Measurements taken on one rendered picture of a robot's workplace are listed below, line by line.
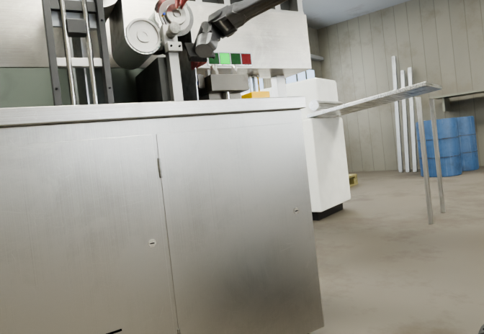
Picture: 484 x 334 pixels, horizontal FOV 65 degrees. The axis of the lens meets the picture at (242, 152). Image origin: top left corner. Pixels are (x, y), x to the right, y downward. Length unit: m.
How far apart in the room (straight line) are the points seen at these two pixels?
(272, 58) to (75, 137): 1.25
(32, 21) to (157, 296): 1.13
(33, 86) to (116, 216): 0.77
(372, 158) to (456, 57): 2.23
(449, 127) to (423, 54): 1.86
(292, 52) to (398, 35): 5.67
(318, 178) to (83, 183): 2.66
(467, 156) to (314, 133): 3.68
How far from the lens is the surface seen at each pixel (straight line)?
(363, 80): 7.80
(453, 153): 6.17
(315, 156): 3.43
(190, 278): 1.14
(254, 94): 1.22
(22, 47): 1.68
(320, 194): 3.47
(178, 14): 1.45
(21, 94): 1.64
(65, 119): 1.01
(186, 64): 1.52
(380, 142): 7.66
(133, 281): 1.09
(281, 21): 2.13
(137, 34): 1.40
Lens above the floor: 0.75
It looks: 1 degrees down
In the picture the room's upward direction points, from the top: 6 degrees counter-clockwise
